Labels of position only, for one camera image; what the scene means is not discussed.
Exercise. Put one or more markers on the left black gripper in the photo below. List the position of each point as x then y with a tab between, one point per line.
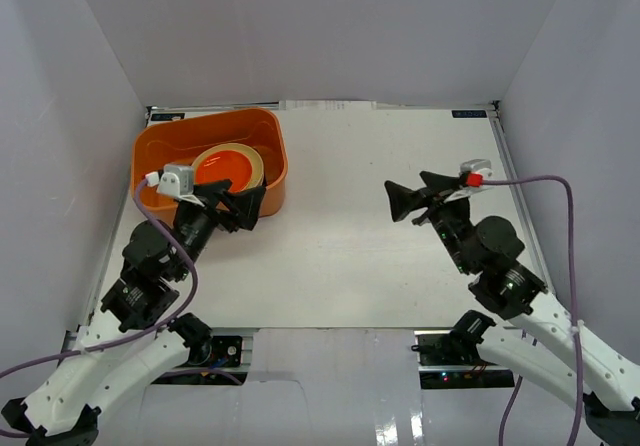
215	206

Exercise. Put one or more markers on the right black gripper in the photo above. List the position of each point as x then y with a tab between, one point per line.
402	201

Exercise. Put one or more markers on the orange round plate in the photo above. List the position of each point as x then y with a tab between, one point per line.
224	165

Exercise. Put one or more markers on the yellow round plate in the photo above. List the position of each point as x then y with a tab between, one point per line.
255	158

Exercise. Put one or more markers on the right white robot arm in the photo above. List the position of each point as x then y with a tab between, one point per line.
521	326

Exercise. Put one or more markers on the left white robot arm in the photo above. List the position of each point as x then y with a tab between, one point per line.
142	328

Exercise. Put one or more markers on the orange plastic bin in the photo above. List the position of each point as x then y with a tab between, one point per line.
182	141

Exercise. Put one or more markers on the white paper sheets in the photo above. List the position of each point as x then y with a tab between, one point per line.
336	105

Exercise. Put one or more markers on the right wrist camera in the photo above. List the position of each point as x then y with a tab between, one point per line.
472	177

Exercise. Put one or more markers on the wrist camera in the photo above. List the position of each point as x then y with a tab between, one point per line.
175	181
472	177

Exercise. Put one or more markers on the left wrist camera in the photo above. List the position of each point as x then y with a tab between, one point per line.
175	181

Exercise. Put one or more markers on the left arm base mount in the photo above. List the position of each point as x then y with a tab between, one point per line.
223	361

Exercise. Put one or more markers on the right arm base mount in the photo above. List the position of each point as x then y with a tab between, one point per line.
448	359

